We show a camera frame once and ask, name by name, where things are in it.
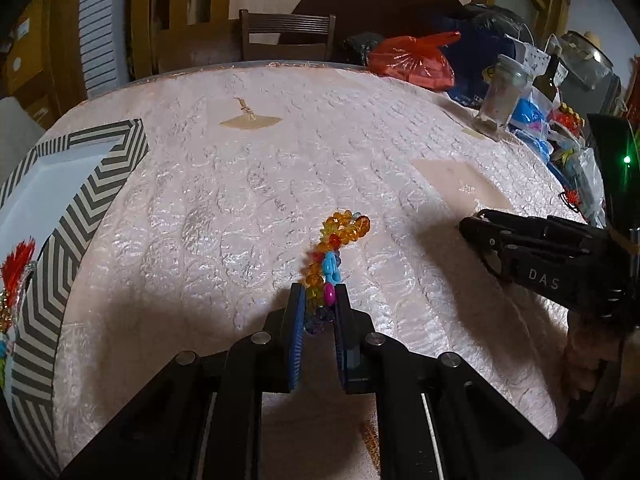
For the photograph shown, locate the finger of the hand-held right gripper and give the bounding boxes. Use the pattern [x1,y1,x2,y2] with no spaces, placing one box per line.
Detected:
[457,209,608,253]
[479,244,627,317]

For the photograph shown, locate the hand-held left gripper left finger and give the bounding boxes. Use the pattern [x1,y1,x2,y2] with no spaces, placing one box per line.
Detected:
[60,282,307,480]

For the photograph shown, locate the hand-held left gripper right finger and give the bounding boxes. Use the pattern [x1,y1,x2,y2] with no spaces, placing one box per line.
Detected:
[333,283,583,480]

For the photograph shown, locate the chunky bright plastic bead bracelet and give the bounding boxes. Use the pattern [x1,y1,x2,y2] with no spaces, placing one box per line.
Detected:
[320,251,343,310]

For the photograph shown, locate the translucent orange bead bracelet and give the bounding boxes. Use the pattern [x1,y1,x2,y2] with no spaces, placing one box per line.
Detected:
[300,211,373,336]

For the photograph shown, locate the chevron striped box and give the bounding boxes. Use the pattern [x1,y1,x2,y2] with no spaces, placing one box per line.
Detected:
[0,118,151,477]

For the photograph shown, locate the red tassel charm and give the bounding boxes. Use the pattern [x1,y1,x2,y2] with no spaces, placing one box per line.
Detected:
[0,239,37,303]

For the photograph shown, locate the person's right hand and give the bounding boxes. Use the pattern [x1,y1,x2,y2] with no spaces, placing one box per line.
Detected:
[565,310,627,402]

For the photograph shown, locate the blue plastic packets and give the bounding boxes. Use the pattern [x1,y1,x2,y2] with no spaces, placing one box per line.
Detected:
[509,94,558,162]

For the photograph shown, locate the glass lidded pot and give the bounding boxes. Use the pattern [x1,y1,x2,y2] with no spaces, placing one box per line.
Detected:
[559,30,627,117]

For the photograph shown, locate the clear plastic jar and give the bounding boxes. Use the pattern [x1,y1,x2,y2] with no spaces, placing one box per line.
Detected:
[474,53,532,142]

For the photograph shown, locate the dark wine bottle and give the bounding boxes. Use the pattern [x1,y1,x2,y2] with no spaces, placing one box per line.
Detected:
[531,35,564,104]

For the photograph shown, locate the pink tablecloth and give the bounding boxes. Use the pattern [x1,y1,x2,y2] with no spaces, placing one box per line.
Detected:
[50,60,607,476]

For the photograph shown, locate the blue bag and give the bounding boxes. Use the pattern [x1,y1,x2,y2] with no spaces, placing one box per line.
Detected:
[440,2,523,111]

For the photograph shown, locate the red plastic bag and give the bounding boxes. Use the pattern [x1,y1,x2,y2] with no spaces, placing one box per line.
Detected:
[366,31,462,93]

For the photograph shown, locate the black plastic bag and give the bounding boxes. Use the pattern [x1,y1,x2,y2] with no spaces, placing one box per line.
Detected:
[344,31,387,67]

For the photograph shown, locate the round dark table top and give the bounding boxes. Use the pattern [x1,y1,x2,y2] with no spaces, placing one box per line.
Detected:
[290,0,467,46]

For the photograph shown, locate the dark wooden chair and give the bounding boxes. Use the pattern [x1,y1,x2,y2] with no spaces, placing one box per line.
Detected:
[238,8,337,64]

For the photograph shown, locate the white louvred door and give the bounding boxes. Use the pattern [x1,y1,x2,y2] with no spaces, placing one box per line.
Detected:
[79,0,134,98]

